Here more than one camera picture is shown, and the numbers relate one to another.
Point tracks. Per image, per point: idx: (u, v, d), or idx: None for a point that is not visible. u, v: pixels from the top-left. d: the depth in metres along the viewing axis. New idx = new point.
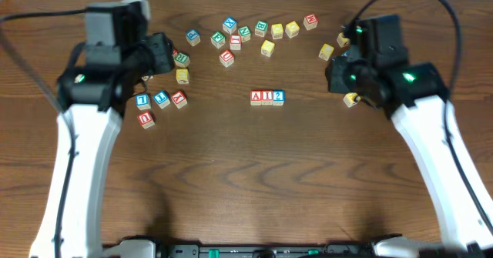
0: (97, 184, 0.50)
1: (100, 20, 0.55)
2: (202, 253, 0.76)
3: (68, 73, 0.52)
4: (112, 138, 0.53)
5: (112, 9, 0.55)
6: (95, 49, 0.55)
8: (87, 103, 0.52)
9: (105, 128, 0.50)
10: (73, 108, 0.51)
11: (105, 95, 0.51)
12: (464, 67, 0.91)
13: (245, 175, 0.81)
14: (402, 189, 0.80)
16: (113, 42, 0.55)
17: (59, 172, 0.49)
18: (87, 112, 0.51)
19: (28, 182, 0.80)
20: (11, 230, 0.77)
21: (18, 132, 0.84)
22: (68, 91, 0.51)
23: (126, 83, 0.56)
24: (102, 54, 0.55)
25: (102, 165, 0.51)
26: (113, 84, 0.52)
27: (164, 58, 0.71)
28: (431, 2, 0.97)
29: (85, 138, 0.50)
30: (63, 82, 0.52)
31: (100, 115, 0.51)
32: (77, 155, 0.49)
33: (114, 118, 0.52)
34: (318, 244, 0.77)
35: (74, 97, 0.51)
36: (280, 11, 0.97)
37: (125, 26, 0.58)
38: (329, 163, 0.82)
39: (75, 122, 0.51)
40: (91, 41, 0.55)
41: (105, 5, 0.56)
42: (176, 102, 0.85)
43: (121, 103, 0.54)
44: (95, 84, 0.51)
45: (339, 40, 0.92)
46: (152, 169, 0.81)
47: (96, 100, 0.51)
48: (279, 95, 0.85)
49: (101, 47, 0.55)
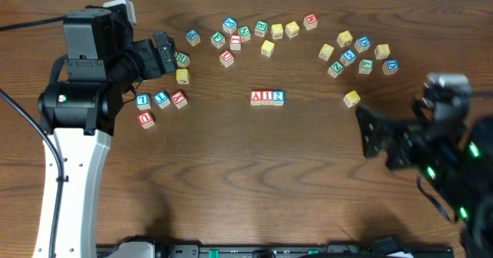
0: (90, 206, 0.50)
1: (80, 32, 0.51)
2: (202, 253, 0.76)
3: (51, 91, 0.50)
4: (102, 157, 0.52)
5: (92, 20, 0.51)
6: (76, 63, 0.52)
8: (74, 123, 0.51)
9: (94, 150, 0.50)
10: (58, 131, 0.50)
11: (92, 113, 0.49)
12: (464, 67, 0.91)
13: (245, 175, 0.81)
14: (402, 189, 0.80)
16: (97, 56, 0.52)
17: (49, 197, 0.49)
18: (73, 135, 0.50)
19: (28, 181, 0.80)
20: (11, 229, 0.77)
21: (16, 132, 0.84)
22: (52, 111, 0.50)
23: (115, 98, 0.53)
24: (85, 68, 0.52)
25: (95, 185, 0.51)
26: (99, 101, 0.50)
27: (154, 63, 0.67)
28: (430, 3, 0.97)
29: (74, 162, 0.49)
30: (45, 101, 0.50)
31: (87, 138, 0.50)
32: (66, 180, 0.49)
33: (102, 136, 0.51)
34: (318, 244, 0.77)
35: (59, 117, 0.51)
36: (280, 10, 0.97)
37: (108, 36, 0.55)
38: (329, 162, 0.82)
39: (62, 146, 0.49)
40: (73, 56, 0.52)
41: (85, 15, 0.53)
42: (176, 102, 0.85)
43: (108, 119, 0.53)
44: (80, 102, 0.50)
45: (339, 40, 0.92)
46: (152, 169, 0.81)
47: (82, 117, 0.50)
48: (279, 94, 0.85)
49: (84, 61, 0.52)
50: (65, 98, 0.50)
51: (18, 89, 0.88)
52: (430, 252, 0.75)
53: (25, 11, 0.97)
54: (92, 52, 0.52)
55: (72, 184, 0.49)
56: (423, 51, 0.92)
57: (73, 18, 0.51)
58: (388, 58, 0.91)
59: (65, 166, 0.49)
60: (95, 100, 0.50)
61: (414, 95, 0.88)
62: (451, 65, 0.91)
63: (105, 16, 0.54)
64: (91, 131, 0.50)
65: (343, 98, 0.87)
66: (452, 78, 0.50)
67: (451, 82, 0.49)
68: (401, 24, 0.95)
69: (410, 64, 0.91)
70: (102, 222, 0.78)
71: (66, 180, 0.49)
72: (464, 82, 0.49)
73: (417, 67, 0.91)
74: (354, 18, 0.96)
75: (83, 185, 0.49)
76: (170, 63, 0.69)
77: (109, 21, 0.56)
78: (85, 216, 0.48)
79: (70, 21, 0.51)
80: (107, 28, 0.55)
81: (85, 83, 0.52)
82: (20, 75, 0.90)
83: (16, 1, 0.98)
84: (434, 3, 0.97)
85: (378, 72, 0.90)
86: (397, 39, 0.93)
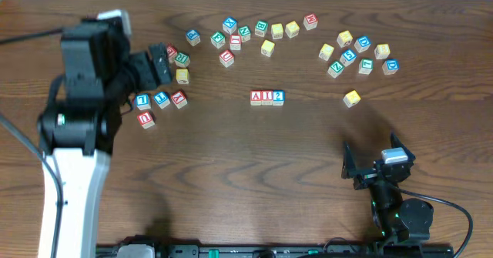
0: (89, 229, 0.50)
1: (77, 51, 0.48)
2: (202, 253, 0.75)
3: (51, 111, 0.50)
4: (101, 178, 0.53)
5: (91, 38, 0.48)
6: (73, 82, 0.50)
8: (72, 145, 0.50)
9: (94, 172, 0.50)
10: (56, 153, 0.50)
11: (91, 134, 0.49)
12: (464, 66, 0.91)
13: (245, 175, 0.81)
14: (402, 185, 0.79)
16: (95, 75, 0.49)
17: (48, 221, 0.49)
18: (72, 159, 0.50)
19: (27, 181, 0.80)
20: (10, 229, 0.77)
21: (18, 132, 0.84)
22: (51, 132, 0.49)
23: (112, 117, 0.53)
24: (82, 87, 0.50)
25: (95, 207, 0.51)
26: (97, 121, 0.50)
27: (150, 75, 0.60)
28: (430, 2, 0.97)
29: (73, 185, 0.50)
30: (45, 122, 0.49)
31: (85, 160, 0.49)
32: (65, 205, 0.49)
33: (101, 158, 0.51)
34: (318, 244, 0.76)
35: (58, 139, 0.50)
36: (280, 10, 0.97)
37: (106, 54, 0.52)
38: (330, 162, 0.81)
39: (61, 171, 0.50)
40: (71, 75, 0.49)
41: (82, 31, 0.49)
42: (176, 102, 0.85)
43: (107, 139, 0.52)
44: (78, 122, 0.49)
45: (339, 40, 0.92)
46: (152, 169, 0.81)
47: (82, 139, 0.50)
48: (279, 95, 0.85)
49: (82, 80, 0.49)
50: (63, 118, 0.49)
51: (17, 89, 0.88)
52: (431, 252, 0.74)
53: (25, 10, 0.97)
54: (89, 71, 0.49)
55: (72, 207, 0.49)
56: (423, 51, 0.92)
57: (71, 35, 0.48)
58: (388, 58, 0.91)
59: (65, 190, 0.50)
60: (93, 120, 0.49)
61: (413, 95, 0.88)
62: (451, 65, 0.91)
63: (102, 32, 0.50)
64: (89, 153, 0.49)
65: (343, 98, 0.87)
66: (397, 156, 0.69)
67: (394, 160, 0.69)
68: (402, 24, 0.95)
69: (410, 63, 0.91)
70: (102, 222, 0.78)
71: (65, 203, 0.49)
72: (400, 159, 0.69)
73: (417, 67, 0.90)
74: (354, 18, 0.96)
75: (82, 208, 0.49)
76: (167, 75, 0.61)
77: (107, 36, 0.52)
78: (85, 239, 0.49)
79: (67, 38, 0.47)
80: (105, 45, 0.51)
81: (83, 103, 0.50)
82: None
83: (17, 1, 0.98)
84: (434, 3, 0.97)
85: (378, 72, 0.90)
86: (397, 39, 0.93)
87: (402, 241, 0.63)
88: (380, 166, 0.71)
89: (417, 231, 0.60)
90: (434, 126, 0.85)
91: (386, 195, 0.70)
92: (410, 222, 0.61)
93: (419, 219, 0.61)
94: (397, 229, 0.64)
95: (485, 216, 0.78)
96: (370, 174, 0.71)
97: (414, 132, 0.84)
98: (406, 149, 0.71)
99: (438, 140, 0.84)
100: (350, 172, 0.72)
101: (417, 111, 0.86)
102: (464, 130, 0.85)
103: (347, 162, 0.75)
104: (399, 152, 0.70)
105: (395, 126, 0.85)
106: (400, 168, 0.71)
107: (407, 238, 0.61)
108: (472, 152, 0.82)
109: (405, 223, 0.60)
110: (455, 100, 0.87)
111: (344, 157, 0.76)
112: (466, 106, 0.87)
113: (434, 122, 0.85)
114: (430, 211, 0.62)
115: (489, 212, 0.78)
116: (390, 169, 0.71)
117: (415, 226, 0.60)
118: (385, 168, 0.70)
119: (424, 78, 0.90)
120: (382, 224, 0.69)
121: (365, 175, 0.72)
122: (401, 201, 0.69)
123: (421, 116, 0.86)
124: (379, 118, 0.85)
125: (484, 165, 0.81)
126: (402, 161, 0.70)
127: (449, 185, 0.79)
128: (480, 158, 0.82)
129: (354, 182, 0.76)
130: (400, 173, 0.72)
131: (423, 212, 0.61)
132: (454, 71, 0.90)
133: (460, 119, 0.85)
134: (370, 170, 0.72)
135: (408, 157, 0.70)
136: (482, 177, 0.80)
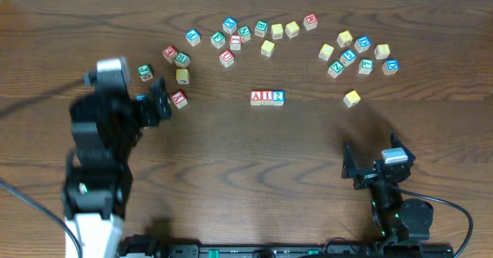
0: None
1: (86, 132, 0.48)
2: (202, 253, 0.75)
3: (70, 183, 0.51)
4: (117, 236, 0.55)
5: (97, 118, 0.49)
6: (85, 155, 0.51)
8: (92, 210, 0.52)
9: (109, 236, 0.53)
10: (78, 218, 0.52)
11: (109, 202, 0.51)
12: (464, 66, 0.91)
13: (245, 175, 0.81)
14: (402, 185, 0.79)
16: (105, 149, 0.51)
17: None
18: (92, 225, 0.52)
19: (27, 181, 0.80)
20: (10, 229, 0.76)
21: (18, 132, 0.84)
22: (73, 200, 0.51)
23: (127, 180, 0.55)
24: (95, 159, 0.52)
25: None
26: (115, 189, 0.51)
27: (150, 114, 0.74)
28: (430, 2, 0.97)
29: (92, 248, 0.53)
30: (68, 192, 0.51)
31: (104, 227, 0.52)
32: None
33: (117, 222, 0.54)
34: (318, 244, 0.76)
35: (78, 205, 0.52)
36: (280, 10, 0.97)
37: (111, 123, 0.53)
38: (330, 162, 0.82)
39: (81, 234, 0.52)
40: (82, 149, 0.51)
41: (88, 110, 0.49)
42: (176, 102, 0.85)
43: (122, 202, 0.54)
44: (96, 192, 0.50)
45: (339, 40, 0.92)
46: (152, 169, 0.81)
47: (100, 205, 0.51)
48: (279, 95, 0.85)
49: (94, 154, 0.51)
50: (85, 188, 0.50)
51: (17, 89, 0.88)
52: (431, 252, 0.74)
53: (25, 10, 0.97)
54: (99, 147, 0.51)
55: None
56: (423, 51, 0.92)
57: (78, 117, 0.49)
58: (387, 58, 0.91)
59: (84, 250, 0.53)
60: (111, 189, 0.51)
61: (413, 95, 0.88)
62: (451, 65, 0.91)
63: (105, 106, 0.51)
64: (107, 219, 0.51)
65: (343, 98, 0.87)
66: (397, 156, 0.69)
67: (394, 160, 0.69)
68: (401, 24, 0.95)
69: (410, 64, 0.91)
70: None
71: None
72: (400, 159, 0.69)
73: (417, 67, 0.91)
74: (354, 18, 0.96)
75: None
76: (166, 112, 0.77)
77: (109, 107, 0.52)
78: None
79: (74, 122, 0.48)
80: (108, 118, 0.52)
81: (98, 174, 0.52)
82: (20, 74, 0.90)
83: (16, 1, 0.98)
84: (434, 3, 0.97)
85: (378, 72, 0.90)
86: (397, 39, 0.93)
87: (402, 241, 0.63)
88: (380, 166, 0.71)
89: (417, 231, 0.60)
90: (434, 126, 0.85)
91: (385, 195, 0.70)
92: (410, 222, 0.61)
93: (419, 219, 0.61)
94: (397, 230, 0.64)
95: (485, 216, 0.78)
96: (370, 174, 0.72)
97: (414, 132, 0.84)
98: (405, 150, 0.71)
99: (437, 140, 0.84)
100: (350, 172, 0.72)
101: (417, 111, 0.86)
102: (464, 130, 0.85)
103: (347, 162, 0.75)
104: (399, 152, 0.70)
105: (395, 126, 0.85)
106: (400, 168, 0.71)
107: (407, 238, 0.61)
108: (472, 152, 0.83)
109: (405, 223, 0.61)
110: (454, 100, 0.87)
111: (344, 157, 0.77)
112: (466, 106, 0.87)
113: (434, 122, 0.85)
114: (430, 212, 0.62)
115: (489, 212, 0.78)
116: (390, 169, 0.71)
117: (416, 226, 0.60)
118: (385, 168, 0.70)
119: (424, 78, 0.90)
120: (382, 225, 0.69)
121: (365, 175, 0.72)
122: (401, 201, 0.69)
123: (421, 116, 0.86)
124: (378, 118, 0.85)
125: (484, 164, 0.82)
126: (402, 161, 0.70)
127: (449, 185, 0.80)
128: (480, 158, 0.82)
129: (354, 182, 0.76)
130: (400, 173, 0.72)
131: (423, 212, 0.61)
132: (453, 71, 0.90)
133: (459, 119, 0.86)
134: (370, 170, 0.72)
135: (409, 158, 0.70)
136: (482, 176, 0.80)
